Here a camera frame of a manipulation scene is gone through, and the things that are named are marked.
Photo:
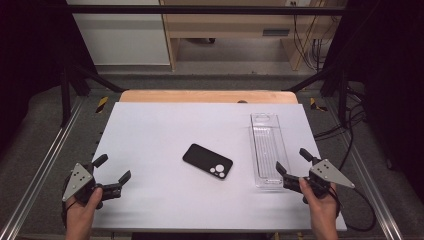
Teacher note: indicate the black metal frame stand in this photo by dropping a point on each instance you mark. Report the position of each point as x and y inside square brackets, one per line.
[342, 96]
[65, 96]

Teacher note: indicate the grey desk label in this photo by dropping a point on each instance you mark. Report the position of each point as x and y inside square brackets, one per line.
[276, 32]

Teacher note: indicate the person's left hand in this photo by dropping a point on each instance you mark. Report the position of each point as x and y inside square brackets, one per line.
[80, 216]

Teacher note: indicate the person's right hand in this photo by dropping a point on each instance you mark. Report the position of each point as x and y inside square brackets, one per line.
[321, 211]

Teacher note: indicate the wooden table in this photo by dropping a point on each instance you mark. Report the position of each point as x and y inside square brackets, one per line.
[200, 96]

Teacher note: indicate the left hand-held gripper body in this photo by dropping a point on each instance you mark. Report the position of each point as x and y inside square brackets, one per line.
[78, 180]

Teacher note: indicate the light wooden desk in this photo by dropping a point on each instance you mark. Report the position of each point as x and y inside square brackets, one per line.
[226, 25]

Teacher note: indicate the black phone case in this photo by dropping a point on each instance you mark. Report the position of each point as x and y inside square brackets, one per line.
[203, 159]

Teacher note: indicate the white cabinet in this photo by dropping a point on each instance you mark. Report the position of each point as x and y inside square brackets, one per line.
[126, 36]

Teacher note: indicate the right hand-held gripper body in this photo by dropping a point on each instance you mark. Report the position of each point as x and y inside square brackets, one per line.
[325, 173]

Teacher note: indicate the yellow black hazard tape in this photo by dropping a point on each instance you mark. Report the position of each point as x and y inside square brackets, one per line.
[313, 104]
[102, 104]

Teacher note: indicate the aluminium floor rail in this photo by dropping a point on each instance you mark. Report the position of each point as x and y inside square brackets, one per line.
[370, 186]
[43, 166]

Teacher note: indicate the black horizontal frame bar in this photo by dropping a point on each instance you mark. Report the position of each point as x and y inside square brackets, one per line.
[200, 9]

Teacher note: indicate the clear plastic packaging box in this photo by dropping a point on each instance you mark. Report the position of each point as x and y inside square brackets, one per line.
[268, 150]

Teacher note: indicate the white table mat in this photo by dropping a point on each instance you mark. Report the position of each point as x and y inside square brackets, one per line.
[166, 133]

